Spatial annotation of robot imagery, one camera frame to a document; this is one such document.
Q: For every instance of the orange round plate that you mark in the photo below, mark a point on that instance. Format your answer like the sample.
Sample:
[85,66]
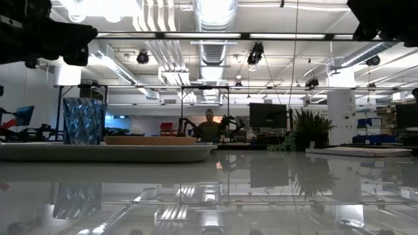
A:
[150,140]

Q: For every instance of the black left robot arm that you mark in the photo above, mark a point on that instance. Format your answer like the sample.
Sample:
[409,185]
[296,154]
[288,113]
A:
[19,32]

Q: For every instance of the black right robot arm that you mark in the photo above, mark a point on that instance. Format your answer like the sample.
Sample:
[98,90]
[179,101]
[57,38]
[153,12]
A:
[406,19]

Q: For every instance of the black background robot arm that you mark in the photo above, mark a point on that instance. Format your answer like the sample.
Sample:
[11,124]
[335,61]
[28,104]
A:
[233,124]
[186,125]

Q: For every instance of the grey plastic tray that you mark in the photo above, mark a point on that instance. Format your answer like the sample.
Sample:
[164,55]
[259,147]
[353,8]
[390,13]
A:
[114,153]

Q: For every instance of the black ceiling spotlight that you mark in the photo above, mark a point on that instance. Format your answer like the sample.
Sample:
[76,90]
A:
[142,58]
[373,60]
[255,53]

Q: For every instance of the blue lit monitor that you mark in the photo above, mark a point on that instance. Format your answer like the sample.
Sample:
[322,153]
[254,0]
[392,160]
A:
[24,115]

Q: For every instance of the dark monitor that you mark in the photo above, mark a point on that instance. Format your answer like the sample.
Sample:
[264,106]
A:
[407,115]

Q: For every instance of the blue storage bins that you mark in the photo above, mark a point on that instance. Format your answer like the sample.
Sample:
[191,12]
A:
[370,130]

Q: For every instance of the red storage bin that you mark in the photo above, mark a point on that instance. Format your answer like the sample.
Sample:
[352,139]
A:
[166,128]

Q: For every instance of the small green potted plant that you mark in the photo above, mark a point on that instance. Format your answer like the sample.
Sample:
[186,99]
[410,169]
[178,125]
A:
[310,130]

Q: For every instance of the black monitor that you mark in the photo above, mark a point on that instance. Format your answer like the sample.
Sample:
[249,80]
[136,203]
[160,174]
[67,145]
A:
[267,115]

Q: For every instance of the person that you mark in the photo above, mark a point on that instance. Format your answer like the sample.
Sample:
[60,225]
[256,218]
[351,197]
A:
[209,130]

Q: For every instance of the black aluminium rig frame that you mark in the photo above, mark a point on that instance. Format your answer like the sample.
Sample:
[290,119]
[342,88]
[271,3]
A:
[160,35]

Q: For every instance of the silver ventilation duct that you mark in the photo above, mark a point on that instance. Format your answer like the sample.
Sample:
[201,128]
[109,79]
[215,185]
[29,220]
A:
[214,29]

